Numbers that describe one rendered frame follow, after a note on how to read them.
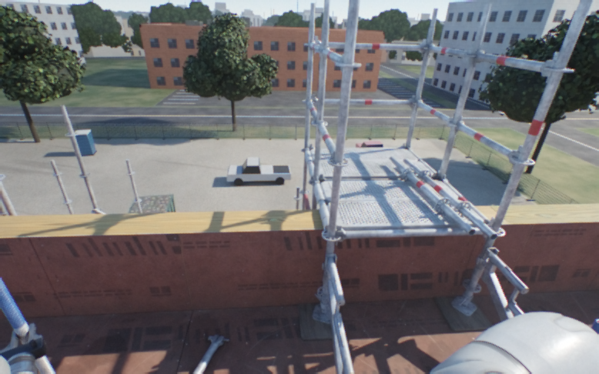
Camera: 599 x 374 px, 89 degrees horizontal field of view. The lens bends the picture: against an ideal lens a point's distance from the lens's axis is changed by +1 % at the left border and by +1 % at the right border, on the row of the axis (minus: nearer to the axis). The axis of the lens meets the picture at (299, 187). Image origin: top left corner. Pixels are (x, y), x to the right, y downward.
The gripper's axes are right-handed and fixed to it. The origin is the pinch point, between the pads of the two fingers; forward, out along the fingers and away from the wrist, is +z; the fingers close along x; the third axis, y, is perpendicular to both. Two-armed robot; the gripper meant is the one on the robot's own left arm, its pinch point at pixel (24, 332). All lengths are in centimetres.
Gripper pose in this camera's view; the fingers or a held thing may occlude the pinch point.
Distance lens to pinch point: 165.9
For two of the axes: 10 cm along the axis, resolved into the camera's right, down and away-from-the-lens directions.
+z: -5.6, -4.0, 7.2
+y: 0.3, -8.8, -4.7
